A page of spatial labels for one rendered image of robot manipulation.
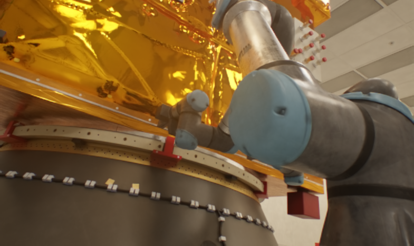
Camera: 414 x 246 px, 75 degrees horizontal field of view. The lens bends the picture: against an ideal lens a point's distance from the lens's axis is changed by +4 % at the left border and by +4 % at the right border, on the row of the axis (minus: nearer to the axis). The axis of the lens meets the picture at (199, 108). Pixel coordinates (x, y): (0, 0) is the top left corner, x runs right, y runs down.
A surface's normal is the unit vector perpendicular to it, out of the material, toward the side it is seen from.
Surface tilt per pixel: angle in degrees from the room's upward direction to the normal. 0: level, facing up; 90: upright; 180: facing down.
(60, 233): 62
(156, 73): 88
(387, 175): 90
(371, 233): 73
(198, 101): 90
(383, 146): 109
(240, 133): 96
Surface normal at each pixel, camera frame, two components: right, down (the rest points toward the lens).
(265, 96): -0.90, -0.21
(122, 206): 0.25, -0.78
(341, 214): -0.82, -0.55
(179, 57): 0.58, -0.33
